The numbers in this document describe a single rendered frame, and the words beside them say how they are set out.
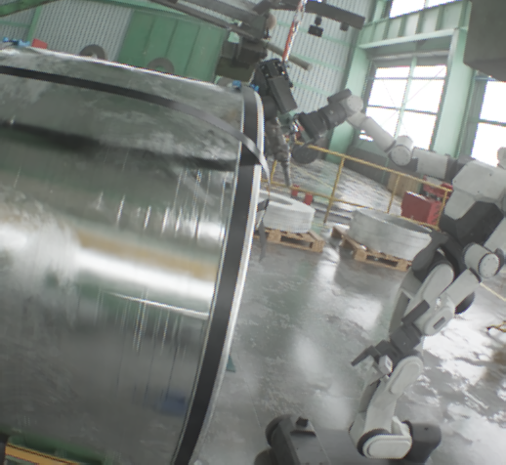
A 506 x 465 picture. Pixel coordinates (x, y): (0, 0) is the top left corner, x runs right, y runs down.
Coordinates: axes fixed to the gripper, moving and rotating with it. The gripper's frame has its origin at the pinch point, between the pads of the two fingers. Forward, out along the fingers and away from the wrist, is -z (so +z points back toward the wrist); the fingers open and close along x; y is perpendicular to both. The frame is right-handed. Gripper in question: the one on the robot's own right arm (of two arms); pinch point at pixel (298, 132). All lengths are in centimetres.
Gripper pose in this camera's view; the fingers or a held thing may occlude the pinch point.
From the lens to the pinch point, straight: 209.8
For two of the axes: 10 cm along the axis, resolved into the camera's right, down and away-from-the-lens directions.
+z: 8.5, -4.8, 2.1
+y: 0.9, -2.6, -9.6
